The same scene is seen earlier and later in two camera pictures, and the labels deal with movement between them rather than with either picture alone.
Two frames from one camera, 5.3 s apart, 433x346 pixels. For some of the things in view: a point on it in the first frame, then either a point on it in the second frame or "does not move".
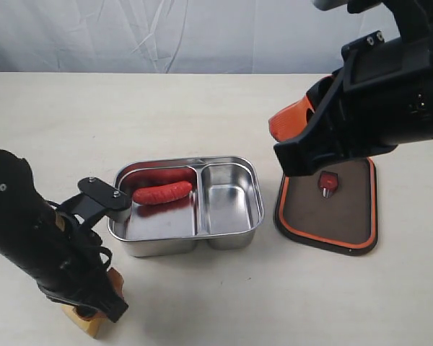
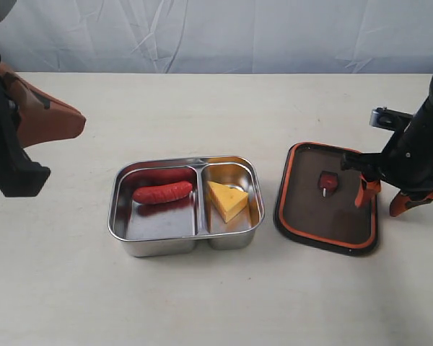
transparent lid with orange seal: (346, 222) does not move
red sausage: (161, 193) does not move
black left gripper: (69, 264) → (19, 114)
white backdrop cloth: (251, 37) does not move
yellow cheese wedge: (92, 325) → (229, 201)
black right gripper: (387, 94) → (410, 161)
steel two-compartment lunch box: (223, 208) does not move
